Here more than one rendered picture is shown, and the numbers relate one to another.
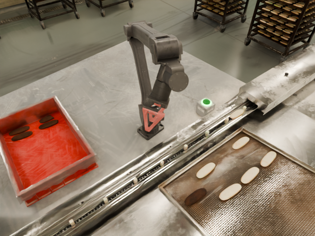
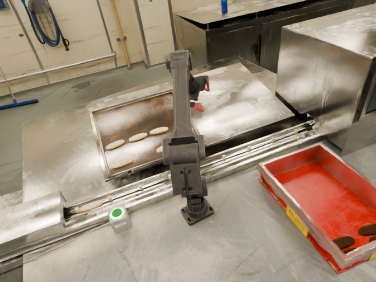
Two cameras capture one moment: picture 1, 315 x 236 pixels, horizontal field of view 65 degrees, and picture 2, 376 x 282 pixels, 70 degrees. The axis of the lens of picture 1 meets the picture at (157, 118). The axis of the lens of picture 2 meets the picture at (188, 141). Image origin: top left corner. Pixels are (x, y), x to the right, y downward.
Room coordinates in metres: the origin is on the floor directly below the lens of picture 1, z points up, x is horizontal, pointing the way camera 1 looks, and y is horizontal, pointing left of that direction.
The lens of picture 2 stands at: (1.47, 0.29, 1.74)
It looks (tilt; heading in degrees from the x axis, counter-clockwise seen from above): 38 degrees down; 201
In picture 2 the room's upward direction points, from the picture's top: 8 degrees counter-clockwise
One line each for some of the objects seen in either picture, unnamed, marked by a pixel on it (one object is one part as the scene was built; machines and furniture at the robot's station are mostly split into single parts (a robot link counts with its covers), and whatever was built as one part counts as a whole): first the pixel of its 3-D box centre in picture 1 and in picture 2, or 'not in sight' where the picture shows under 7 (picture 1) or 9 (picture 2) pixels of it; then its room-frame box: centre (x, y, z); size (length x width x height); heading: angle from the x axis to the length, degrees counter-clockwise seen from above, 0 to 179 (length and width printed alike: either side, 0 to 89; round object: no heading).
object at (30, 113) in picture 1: (42, 143); (327, 196); (0.70, 0.53, 0.88); 0.49 x 0.34 x 0.10; 36
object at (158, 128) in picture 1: (150, 124); (196, 206); (0.83, 0.03, 0.86); 0.12 x 0.09 x 0.08; 134
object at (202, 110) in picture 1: (205, 110); (121, 221); (0.95, -0.26, 0.84); 0.08 x 0.08 x 0.11; 38
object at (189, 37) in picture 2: not in sight; (258, 41); (-2.16, 0.05, 0.51); 1.93 x 1.05 x 1.02; 128
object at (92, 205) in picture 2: (237, 113); (90, 205); (0.91, -0.42, 0.86); 0.10 x 0.04 x 0.01; 128
